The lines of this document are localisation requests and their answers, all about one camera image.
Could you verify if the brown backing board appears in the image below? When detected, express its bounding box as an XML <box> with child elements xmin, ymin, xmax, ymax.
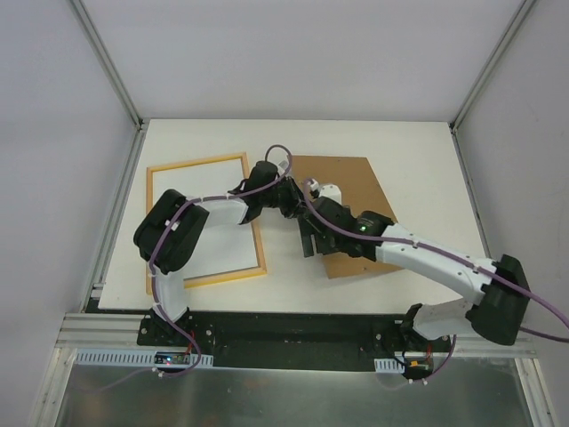
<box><xmin>293</xmin><ymin>155</ymin><xmax>400</xmax><ymax>279</ymax></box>

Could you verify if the yellow wooden picture frame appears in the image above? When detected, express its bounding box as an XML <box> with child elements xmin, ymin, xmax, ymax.
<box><xmin>145</xmin><ymin>151</ymin><xmax>268</xmax><ymax>295</ymax></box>

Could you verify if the street photo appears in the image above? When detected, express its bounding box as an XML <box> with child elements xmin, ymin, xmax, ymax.
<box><xmin>151</xmin><ymin>157</ymin><xmax>261</xmax><ymax>281</ymax></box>

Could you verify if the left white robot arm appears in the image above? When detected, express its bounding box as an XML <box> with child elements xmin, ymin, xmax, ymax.
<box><xmin>133</xmin><ymin>160</ymin><xmax>300</xmax><ymax>346</ymax></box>

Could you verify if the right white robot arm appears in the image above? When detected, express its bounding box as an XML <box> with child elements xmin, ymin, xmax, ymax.
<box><xmin>303</xmin><ymin>197</ymin><xmax>529</xmax><ymax>351</ymax></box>

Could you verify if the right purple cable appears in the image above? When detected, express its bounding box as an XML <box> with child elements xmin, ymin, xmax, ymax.
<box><xmin>303</xmin><ymin>177</ymin><xmax>569</xmax><ymax>392</ymax></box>

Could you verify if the purple cable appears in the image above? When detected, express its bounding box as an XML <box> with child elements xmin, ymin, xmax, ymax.
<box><xmin>303</xmin><ymin>177</ymin><xmax>569</xmax><ymax>392</ymax></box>
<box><xmin>97</xmin><ymin>144</ymin><xmax>294</xmax><ymax>392</ymax></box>

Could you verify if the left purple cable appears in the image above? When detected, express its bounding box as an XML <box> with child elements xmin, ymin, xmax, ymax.
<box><xmin>97</xmin><ymin>144</ymin><xmax>294</xmax><ymax>392</ymax></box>

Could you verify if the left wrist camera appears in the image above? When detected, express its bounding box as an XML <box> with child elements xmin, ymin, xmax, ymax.
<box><xmin>277</xmin><ymin>160</ymin><xmax>289</xmax><ymax>173</ymax></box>

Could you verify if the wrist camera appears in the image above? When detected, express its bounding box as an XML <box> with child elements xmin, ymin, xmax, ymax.
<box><xmin>277</xmin><ymin>160</ymin><xmax>289</xmax><ymax>173</ymax></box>
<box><xmin>308</xmin><ymin>178</ymin><xmax>342</xmax><ymax>205</ymax></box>

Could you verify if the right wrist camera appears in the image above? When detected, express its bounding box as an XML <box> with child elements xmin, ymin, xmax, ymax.
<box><xmin>308</xmin><ymin>178</ymin><xmax>342</xmax><ymax>205</ymax></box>

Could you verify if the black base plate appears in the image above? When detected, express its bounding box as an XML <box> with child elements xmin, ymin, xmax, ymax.
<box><xmin>137</xmin><ymin>311</ymin><xmax>450</xmax><ymax>372</ymax></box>

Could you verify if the right white cable duct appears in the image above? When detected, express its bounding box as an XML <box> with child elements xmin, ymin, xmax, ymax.
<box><xmin>373</xmin><ymin>358</ymin><xmax>405</xmax><ymax>375</ymax></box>

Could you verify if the white cable duct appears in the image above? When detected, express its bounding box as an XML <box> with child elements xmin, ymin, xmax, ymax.
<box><xmin>76</xmin><ymin>349</ymin><xmax>213</xmax><ymax>369</ymax></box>
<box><xmin>373</xmin><ymin>358</ymin><xmax>405</xmax><ymax>375</ymax></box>

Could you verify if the aluminium front rail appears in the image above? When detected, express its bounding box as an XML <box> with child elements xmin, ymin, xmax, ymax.
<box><xmin>55</xmin><ymin>313</ymin><xmax>537</xmax><ymax>359</ymax></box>

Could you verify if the left white cable duct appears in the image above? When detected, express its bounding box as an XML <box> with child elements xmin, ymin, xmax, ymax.
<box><xmin>76</xmin><ymin>349</ymin><xmax>213</xmax><ymax>369</ymax></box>

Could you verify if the left aluminium corner post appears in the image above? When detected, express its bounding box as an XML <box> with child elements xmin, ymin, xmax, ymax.
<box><xmin>68</xmin><ymin>0</ymin><xmax>145</xmax><ymax>129</ymax></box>

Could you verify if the aluminium corner post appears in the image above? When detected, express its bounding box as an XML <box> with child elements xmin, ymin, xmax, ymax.
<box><xmin>68</xmin><ymin>0</ymin><xmax>145</xmax><ymax>129</ymax></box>
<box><xmin>449</xmin><ymin>0</ymin><xmax>539</xmax><ymax>134</ymax></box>

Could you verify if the right aluminium corner post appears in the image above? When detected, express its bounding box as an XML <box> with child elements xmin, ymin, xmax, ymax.
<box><xmin>449</xmin><ymin>0</ymin><xmax>539</xmax><ymax>134</ymax></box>

